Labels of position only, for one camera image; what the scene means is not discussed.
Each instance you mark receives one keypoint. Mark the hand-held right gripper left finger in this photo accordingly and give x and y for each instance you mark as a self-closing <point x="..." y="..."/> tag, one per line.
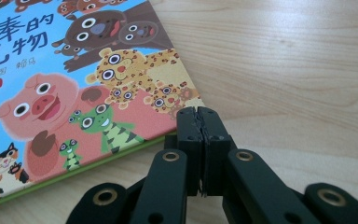
<point x="192" y="140"/>

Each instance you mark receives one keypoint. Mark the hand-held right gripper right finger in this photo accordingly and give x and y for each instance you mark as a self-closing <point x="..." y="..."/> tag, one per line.
<point x="216" y="146"/>

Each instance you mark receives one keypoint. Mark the animal cartoon picture book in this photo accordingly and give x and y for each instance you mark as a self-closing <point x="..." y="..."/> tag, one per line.
<point x="74" y="93"/>

